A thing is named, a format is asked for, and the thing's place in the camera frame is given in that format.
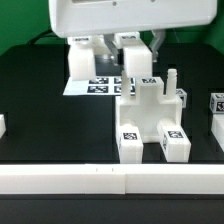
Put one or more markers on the white tagged small block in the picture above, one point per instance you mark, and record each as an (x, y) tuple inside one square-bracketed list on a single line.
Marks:
[(183, 95)]

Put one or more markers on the white front rail barrier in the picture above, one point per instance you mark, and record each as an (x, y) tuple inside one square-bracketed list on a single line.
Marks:
[(112, 179)]

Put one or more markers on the white chair seat part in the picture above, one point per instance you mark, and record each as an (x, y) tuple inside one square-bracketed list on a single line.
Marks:
[(152, 102)]

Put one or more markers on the white chair back frame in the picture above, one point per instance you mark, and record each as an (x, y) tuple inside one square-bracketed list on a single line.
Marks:
[(134, 55)]

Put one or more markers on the white part left edge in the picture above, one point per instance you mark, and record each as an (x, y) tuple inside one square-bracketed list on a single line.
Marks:
[(2, 125)]

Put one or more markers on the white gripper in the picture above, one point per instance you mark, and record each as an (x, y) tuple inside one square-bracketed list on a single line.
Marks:
[(71, 18)]

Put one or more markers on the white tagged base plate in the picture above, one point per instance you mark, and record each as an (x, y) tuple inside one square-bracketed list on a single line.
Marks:
[(102, 85)]

